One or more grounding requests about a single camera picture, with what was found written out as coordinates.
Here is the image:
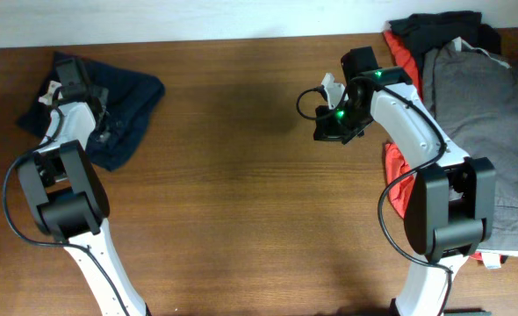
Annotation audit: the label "grey garment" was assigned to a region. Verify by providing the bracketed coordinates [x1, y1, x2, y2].
[422, 39, 518, 256]

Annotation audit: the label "navy blue shorts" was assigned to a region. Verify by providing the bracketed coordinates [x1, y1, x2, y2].
[16, 51, 167, 172]

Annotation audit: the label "red orange garment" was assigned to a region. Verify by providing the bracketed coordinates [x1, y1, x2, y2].
[384, 31, 421, 219]

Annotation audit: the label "black garment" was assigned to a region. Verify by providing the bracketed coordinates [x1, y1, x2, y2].
[389, 11, 501, 70]

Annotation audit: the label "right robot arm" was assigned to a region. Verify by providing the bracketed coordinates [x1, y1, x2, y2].
[313, 47, 496, 315]

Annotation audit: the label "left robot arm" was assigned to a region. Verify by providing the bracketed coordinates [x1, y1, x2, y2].
[12, 57, 150, 315]

